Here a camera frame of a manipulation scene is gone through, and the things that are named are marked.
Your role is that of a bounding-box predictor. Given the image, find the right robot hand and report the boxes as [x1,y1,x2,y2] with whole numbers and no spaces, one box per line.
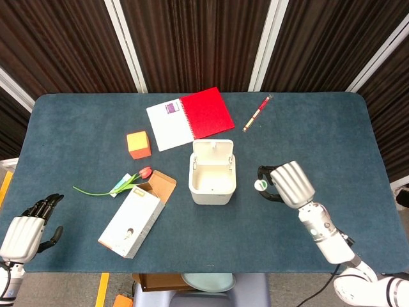
[257,161,316,209]

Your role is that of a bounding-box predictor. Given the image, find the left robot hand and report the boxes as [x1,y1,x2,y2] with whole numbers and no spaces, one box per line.
[0,193,65,264]

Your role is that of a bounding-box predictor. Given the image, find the white plastic bin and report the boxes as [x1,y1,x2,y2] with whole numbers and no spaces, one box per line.
[188,139,238,206]

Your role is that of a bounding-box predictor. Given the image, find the red and white pen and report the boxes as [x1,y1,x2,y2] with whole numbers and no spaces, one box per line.
[242,95,273,133]

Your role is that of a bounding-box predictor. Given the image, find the blue table cover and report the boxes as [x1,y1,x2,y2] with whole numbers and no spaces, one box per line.
[0,92,393,274]

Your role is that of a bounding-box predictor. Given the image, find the red spiral notebook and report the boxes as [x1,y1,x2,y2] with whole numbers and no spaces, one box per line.
[146,86,236,152]

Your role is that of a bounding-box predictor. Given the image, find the brown slatted partition panel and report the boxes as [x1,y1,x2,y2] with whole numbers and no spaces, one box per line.
[0,0,138,100]
[261,0,409,93]
[357,51,409,184]
[120,0,273,94]
[0,86,32,161]

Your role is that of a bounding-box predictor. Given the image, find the white cardboard product box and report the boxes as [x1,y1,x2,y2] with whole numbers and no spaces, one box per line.
[97,170,178,259]

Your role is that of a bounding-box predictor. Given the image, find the grey plastic stool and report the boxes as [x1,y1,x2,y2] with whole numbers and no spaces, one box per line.
[132,273,271,307]

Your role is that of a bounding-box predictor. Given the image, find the orange plastic object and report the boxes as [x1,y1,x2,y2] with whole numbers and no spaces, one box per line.
[112,294,135,307]

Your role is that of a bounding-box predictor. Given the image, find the pale blue plate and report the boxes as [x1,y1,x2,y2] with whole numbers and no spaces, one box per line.
[181,272,236,293]

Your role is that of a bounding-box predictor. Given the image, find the artificial pink tulip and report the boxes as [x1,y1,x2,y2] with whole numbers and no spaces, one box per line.
[72,166,152,198]

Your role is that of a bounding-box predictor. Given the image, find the brown cardboard box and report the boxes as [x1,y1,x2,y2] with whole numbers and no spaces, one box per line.
[132,273,196,293]

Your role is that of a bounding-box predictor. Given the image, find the orange and yellow cube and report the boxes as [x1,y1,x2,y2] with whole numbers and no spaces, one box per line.
[126,130,152,160]

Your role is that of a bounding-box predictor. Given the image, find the black power cable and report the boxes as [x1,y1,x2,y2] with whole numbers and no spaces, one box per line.
[297,265,340,307]

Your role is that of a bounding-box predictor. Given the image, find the white partition post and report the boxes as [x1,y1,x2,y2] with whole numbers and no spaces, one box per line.
[248,0,289,93]
[104,0,148,94]
[0,68,36,111]
[346,21,409,93]

